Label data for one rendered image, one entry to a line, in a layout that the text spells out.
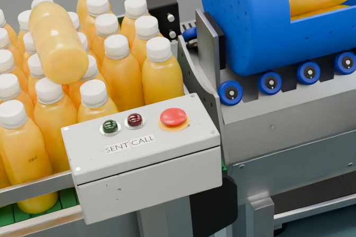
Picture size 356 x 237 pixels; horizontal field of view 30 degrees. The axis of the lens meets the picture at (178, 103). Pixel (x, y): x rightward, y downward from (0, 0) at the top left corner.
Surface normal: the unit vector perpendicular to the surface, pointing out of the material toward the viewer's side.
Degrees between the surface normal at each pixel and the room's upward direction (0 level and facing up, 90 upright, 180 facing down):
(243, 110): 52
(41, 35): 42
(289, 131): 70
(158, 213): 90
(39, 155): 90
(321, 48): 115
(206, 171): 90
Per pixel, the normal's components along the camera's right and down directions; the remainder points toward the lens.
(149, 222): 0.30, 0.59
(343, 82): 0.19, -0.01
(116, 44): -0.07, -0.77
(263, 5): 0.25, 0.24
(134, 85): 0.70, 0.41
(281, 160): 0.32, 0.81
